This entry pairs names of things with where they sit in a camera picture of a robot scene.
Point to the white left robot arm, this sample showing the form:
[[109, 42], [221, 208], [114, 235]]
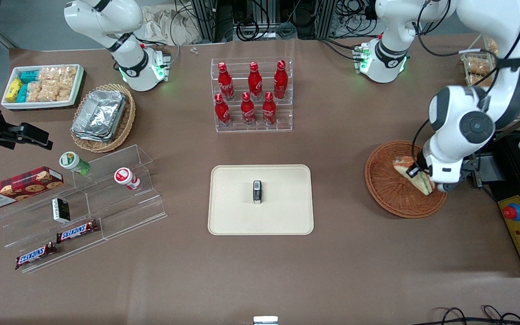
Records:
[[463, 113]]

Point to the oval tan wicker basket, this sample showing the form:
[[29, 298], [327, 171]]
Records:
[[127, 122]]

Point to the grey and black box unit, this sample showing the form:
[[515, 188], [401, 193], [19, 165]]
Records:
[[490, 169]]

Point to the clear acrylic bottle rack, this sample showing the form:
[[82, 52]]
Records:
[[287, 113]]

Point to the clear acrylic stepped shelf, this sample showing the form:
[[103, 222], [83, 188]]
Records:
[[124, 212]]

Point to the aluminium frame rack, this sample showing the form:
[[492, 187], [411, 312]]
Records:
[[318, 18]]

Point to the round brown wicker basket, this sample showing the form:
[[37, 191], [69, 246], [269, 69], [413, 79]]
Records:
[[386, 194]]

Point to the red and white yogurt bottle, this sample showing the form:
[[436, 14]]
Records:
[[125, 177]]

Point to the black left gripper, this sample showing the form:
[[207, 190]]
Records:
[[420, 159]]

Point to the triangular sandwich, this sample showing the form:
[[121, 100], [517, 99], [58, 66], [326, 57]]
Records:
[[402, 164]]

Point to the stack of foil trays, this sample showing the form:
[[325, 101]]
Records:
[[99, 115]]

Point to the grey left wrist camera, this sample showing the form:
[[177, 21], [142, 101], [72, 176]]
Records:
[[447, 186]]

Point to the teal snack packet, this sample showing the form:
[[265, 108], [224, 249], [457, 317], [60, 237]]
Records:
[[29, 76], [22, 93]]

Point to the black machine with yellow panel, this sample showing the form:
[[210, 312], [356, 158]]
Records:
[[508, 189]]

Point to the white rectangular snack bin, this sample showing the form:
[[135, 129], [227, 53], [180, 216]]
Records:
[[72, 99]]

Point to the small silver device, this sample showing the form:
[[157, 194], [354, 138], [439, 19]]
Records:
[[265, 320]]

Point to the small black box with label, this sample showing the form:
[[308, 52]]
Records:
[[257, 193]]

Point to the yellow snack packet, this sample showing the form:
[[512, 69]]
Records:
[[14, 89]]

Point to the small black and white carton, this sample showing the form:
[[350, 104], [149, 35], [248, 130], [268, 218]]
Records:
[[60, 210]]

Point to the red emergency stop button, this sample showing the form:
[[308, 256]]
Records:
[[512, 212]]

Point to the green bottle with white cap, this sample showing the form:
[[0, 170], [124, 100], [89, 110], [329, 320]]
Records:
[[72, 161]]

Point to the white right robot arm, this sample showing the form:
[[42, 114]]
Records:
[[129, 67]]

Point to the clear bag of rice crackers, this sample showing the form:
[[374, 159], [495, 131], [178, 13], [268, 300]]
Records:
[[34, 91], [59, 81]]

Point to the red tartan cookie box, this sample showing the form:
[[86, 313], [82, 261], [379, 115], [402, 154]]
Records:
[[16, 187]]

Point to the snickers chocolate bar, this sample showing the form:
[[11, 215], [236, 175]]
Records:
[[77, 231], [35, 255]]

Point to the clear bag of fried snacks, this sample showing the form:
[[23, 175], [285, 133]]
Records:
[[476, 65], [493, 46], [476, 81]]

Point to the red cola bottle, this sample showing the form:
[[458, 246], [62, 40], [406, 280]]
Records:
[[269, 110], [248, 110], [226, 83], [280, 81], [222, 113], [255, 83]]

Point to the beige crumpled cloth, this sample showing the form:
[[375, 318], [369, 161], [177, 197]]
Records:
[[160, 27]]

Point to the cream rectangular tray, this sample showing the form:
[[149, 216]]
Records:
[[282, 212]]

